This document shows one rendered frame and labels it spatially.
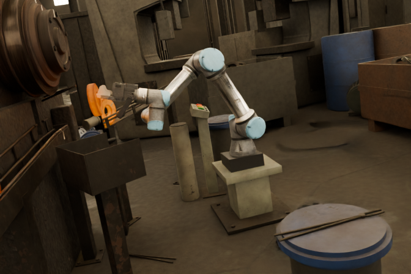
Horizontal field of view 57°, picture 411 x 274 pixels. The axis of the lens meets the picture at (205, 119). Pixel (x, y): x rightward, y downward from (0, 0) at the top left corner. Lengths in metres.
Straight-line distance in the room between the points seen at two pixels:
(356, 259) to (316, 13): 4.47
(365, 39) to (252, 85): 1.43
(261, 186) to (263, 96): 2.00
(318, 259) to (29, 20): 1.40
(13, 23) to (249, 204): 1.45
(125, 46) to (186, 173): 2.36
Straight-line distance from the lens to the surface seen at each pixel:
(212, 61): 1.86
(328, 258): 1.08
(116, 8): 4.58
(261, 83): 4.02
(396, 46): 4.82
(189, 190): 2.56
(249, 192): 2.16
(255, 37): 5.46
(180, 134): 2.45
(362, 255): 1.10
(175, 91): 1.96
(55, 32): 1.83
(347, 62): 4.61
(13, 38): 1.70
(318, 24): 5.33
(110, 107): 2.34
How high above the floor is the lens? 0.99
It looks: 11 degrees down
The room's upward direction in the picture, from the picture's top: 9 degrees counter-clockwise
